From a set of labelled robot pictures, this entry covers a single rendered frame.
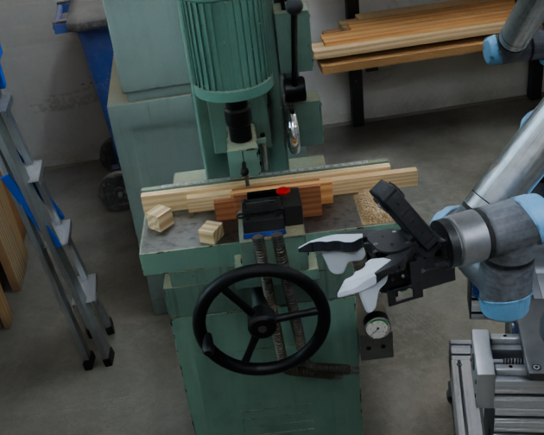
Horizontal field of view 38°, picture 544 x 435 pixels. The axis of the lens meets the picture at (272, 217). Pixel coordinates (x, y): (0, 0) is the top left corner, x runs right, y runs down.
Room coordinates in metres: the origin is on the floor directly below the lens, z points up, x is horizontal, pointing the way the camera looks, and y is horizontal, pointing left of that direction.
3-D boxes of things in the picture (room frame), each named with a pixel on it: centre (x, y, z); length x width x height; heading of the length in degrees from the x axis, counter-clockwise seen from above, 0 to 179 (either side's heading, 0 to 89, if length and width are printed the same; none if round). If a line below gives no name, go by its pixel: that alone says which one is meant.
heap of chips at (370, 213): (1.54, -0.24, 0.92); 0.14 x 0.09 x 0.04; 0
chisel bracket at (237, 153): (1.65, 0.05, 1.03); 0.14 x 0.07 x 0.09; 0
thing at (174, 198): (1.65, 0.00, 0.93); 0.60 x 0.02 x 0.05; 90
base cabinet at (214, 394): (1.75, 0.05, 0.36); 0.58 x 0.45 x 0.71; 0
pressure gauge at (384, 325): (1.42, -0.21, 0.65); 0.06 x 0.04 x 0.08; 90
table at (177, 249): (1.52, 0.00, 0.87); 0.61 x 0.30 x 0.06; 90
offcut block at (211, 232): (1.50, 0.14, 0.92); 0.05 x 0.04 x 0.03; 152
